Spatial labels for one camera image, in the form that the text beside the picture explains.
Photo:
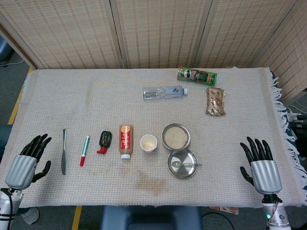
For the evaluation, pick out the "gold red snack packet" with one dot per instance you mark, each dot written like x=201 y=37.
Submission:
x=216 y=101

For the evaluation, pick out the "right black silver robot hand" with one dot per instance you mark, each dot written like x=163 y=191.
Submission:
x=265 y=175

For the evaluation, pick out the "black box device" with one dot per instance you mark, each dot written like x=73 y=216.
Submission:
x=299 y=127

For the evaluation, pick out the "metal spoon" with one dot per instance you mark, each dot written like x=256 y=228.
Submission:
x=176 y=164

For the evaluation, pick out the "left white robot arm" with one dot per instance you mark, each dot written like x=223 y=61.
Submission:
x=6 y=206

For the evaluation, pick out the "blue chair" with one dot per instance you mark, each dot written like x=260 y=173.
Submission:
x=148 y=218

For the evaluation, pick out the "green white marker red cap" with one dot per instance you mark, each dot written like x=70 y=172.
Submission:
x=85 y=149

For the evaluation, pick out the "green Pringles can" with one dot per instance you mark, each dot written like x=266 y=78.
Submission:
x=199 y=76

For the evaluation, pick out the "empty metal dish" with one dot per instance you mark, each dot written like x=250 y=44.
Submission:
x=182 y=155

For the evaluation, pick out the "white waffle tablecloth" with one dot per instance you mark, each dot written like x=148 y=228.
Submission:
x=96 y=107

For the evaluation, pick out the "metal butter knife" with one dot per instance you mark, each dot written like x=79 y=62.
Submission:
x=63 y=160

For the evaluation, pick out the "brown sauce bottle white cap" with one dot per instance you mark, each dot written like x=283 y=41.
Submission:
x=125 y=141

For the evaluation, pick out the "woven bamboo folding screen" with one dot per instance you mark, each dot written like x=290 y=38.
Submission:
x=156 y=31

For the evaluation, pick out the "black red small tool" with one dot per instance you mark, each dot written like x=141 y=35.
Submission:
x=106 y=139

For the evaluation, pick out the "clear plastic water bottle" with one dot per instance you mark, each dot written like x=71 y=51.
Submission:
x=163 y=93

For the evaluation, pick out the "white paper cup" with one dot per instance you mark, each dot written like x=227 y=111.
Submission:
x=148 y=143

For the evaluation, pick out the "metal bowl with grain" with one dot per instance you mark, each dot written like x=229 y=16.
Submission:
x=162 y=139

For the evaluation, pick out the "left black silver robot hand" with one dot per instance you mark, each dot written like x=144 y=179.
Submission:
x=20 y=170

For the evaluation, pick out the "orange printed packet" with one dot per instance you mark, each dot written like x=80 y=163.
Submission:
x=225 y=209

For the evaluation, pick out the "blue bin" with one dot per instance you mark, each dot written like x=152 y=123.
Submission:
x=3 y=50

